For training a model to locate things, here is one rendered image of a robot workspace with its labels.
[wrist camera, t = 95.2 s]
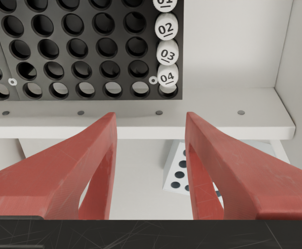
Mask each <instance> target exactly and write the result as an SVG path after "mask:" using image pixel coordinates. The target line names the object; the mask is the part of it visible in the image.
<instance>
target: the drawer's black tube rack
mask: <svg viewBox="0 0 302 249"><path fill-rule="evenodd" d="M157 81H158V80H157V77H155V76H153V67H152V45H151V15H150V0H0V84H3V85H4V86H6V87H7V89H8V91H9V94H2V93H0V101H72V100H154V88H153V84H156V83H157ZM82 82H86V83H89V84H91V85H92V86H93V87H94V92H93V93H91V94H87V93H84V92H83V91H81V89H80V87H79V84H80V83H82ZM109 82H115V83H117V84H119V85H120V87H121V92H119V93H110V92H109V91H108V90H107V89H106V84H107V83H109ZM136 82H144V83H146V84H147V86H148V87H149V89H148V91H147V92H145V93H137V92H136V91H135V90H134V89H133V87H132V85H133V84H134V83H136ZM28 83H35V84H37V85H38V86H39V87H40V88H41V91H42V93H41V94H34V93H32V92H31V91H30V90H29V88H28ZM54 83H62V84H64V85H65V86H66V88H67V89H68V93H66V94H60V93H58V92H57V91H56V90H55V89H54V87H53V84H54Z"/></svg>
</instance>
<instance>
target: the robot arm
mask: <svg viewBox="0 0 302 249"><path fill-rule="evenodd" d="M185 149H186V163H187V175H188V183H189V193H190V201H191V208H192V215H193V220H109V216H110V209H111V201H112V194H113V183H114V176H115V163H116V150H117V127H116V115H115V112H108V113H107V114H105V115H104V116H102V117H101V118H100V119H98V120H97V121H96V122H94V123H93V124H91V125H90V126H88V127H87V128H86V129H84V130H83V131H81V132H80V133H78V134H76V135H74V136H72V137H70V138H68V139H66V140H64V141H61V142H59V143H57V144H55V145H53V146H51V147H49V148H47V149H44V150H42V151H40V152H38V153H36V154H34V155H32V156H30V157H28V158H25V159H23V160H21V161H19V162H17V163H15V164H13V165H11V166H8V167H6V168H4V169H2V170H0V249H302V169H299V168H297V167H295V166H293V165H291V164H289V163H287V162H284V161H282V160H280V159H278V158H276V157H274V156H272V155H270V154H267V153H265V152H263V151H261V150H259V149H257V148H255V147H252V146H250V145H248V144H246V143H244V142H242V141H240V140H238V139H235V138H233V137H231V136H229V135H227V134H225V133H223V132H222V131H220V130H219V129H217V128H216V127H214V126H213V125H211V124H210V123H209V122H207V121H206V120H204V119H203V118H202V117H200V116H199V115H197V114H196V113H194V112H187V115H186V127H185ZM89 181H90V182H89ZM212 181H213V182H214V184H215V185H216V187H217V189H218V190H219V192H220V194H221V196H222V199H223V204H224V207H223V206H222V204H221V202H220V200H219V198H218V196H217V194H216V191H215V188H214V185H213V182H212ZM88 183H89V186H88V189H87V192H86V194H85V197H84V199H83V201H82V203H81V205H80V207H79V208H78V206H79V200H80V197H81V195H82V193H83V191H84V189H85V188H86V186H87V184H88Z"/></svg>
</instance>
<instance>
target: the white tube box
mask: <svg viewBox="0 0 302 249"><path fill-rule="evenodd" d="M238 140H240V141H242V142H244V143H246V144H248V145H250V146H252V147H255V148H257V149H259V150H261V151H263V152H265V153H267V154H270V155H272V156H274V157H276V158H277V155H276V153H275V150H274V148H273V146H272V145H271V144H267V143H263V142H258V141H255V140H250V139H238ZM212 182H213V181H212ZM213 185H214V188H215V191H216V194H217V196H218V198H219V200H220V202H222V203H223V199H222V196H221V194H220V192H219V190H218V189H217V187H216V185H215V184H214V182H213ZM162 190H165V191H169V192H174V193H179V194H184V195H189V196H190V193H189V183H188V175H187V163H186V149H185V140H184V139H174V141H173V143H172V146H171V149H170V152H169V155H168V158H167V161H166V163H165V166H164V169H163V182H162Z"/></svg>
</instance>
